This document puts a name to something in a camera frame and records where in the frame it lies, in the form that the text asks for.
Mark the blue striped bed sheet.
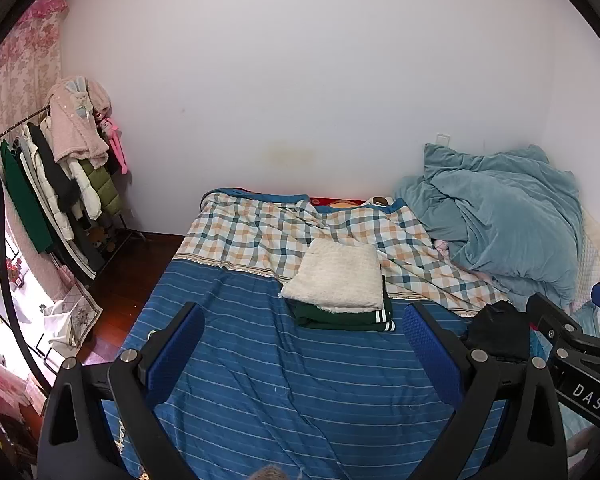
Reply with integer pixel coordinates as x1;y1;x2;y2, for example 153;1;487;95
100;255;531;480

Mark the pink doll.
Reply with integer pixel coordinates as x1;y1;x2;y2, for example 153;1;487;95
99;117;131;177

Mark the red pillow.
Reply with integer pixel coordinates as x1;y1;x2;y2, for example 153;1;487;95
307;197;372;210

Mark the green coat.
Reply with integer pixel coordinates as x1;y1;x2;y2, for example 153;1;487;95
0;138;57;256

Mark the teal duvet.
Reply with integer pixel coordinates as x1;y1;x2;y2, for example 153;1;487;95
392;143;587;312

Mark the olive puffer jacket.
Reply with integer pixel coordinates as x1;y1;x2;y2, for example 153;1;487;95
77;159;124;219

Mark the white fluffy garment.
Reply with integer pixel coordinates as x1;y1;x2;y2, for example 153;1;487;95
279;237;385;314

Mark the dark green striped-cuff garment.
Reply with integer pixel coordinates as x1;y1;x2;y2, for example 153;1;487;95
291;285;397;333

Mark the black coat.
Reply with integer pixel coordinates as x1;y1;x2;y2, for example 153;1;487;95
27;121;84;222

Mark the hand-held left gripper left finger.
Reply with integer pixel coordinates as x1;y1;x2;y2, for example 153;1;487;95
36;301;206;480

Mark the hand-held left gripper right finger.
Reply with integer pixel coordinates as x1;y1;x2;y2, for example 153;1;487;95
403;301;569;480

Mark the white embroidered cloth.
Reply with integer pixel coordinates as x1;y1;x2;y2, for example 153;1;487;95
41;279;104;362

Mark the metal clothes rack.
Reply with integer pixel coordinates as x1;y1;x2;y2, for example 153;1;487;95
0;105;150;282

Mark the black garment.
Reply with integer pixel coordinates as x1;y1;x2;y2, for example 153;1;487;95
461;300;532;362

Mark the black cable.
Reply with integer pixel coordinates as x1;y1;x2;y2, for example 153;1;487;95
0;154;57;397

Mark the plaid quilt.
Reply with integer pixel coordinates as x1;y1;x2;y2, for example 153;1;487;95
172;191;513;317

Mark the pink fluffy coat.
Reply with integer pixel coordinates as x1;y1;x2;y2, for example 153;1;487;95
47;76;114;171

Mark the white puffer jacket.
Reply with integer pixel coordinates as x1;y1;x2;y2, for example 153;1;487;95
62;157;104;222

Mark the pink floral curtain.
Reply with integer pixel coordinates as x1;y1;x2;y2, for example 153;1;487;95
0;0;75;152

